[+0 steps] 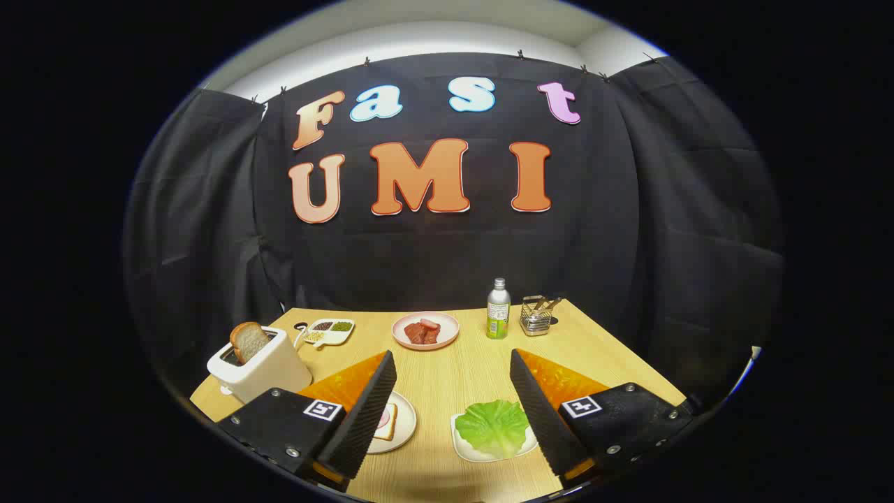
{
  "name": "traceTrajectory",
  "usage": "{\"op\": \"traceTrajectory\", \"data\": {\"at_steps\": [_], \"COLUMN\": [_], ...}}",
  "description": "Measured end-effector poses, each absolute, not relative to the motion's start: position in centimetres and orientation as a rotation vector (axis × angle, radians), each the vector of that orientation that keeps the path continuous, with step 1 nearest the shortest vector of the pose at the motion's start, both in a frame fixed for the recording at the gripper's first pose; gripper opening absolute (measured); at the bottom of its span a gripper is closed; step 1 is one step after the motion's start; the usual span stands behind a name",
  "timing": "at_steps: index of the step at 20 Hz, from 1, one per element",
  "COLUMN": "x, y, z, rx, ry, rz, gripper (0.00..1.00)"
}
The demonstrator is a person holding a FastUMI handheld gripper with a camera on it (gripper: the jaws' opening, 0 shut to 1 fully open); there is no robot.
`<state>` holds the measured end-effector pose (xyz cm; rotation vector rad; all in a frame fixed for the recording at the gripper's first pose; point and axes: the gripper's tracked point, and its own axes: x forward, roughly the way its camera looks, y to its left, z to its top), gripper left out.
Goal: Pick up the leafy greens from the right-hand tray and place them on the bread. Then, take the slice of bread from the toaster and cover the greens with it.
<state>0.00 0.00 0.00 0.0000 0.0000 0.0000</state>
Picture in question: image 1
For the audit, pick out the silver bottle with green label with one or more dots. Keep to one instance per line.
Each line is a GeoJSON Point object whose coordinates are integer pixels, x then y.
{"type": "Point", "coordinates": [498, 311]}

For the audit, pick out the white divided condiment dish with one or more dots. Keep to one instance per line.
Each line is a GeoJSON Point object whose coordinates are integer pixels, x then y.
{"type": "Point", "coordinates": [330, 337]}

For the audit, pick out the pink round plate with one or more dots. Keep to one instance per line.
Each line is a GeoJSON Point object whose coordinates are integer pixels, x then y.
{"type": "Point", "coordinates": [449, 334]}

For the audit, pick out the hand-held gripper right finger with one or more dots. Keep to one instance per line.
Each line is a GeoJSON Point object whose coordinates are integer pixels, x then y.
{"type": "Point", "coordinates": [541, 412]}

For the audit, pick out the plain bread slice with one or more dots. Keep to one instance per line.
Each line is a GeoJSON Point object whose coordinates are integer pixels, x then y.
{"type": "Point", "coordinates": [248, 341]}

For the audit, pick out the white toaster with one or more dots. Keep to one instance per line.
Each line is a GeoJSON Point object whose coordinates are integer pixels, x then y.
{"type": "Point", "coordinates": [269, 367]}

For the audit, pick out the round white plate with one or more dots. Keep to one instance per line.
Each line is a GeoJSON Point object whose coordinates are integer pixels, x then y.
{"type": "Point", "coordinates": [406, 426]}

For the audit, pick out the black backdrop cloth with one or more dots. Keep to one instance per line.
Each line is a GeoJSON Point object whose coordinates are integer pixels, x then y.
{"type": "Point", "coordinates": [454, 258]}

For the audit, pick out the bread slice under ham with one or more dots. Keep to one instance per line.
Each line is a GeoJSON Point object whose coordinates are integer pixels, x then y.
{"type": "Point", "coordinates": [391, 429]}

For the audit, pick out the red meat slices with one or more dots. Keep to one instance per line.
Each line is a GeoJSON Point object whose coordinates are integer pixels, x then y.
{"type": "Point", "coordinates": [421, 332]}

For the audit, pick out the white rectangular plate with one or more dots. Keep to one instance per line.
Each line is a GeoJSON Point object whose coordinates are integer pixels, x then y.
{"type": "Point", "coordinates": [464, 451]}

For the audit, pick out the pink ham slice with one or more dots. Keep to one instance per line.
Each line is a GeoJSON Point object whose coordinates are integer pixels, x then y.
{"type": "Point", "coordinates": [383, 419]}

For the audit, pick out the small black spoon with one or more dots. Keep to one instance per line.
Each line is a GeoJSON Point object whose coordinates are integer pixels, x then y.
{"type": "Point", "coordinates": [300, 326]}

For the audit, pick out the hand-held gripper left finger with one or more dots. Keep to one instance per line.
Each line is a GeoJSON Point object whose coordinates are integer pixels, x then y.
{"type": "Point", "coordinates": [367, 405]}

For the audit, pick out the green lettuce leaf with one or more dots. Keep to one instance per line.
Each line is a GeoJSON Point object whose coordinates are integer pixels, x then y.
{"type": "Point", "coordinates": [492, 426]}

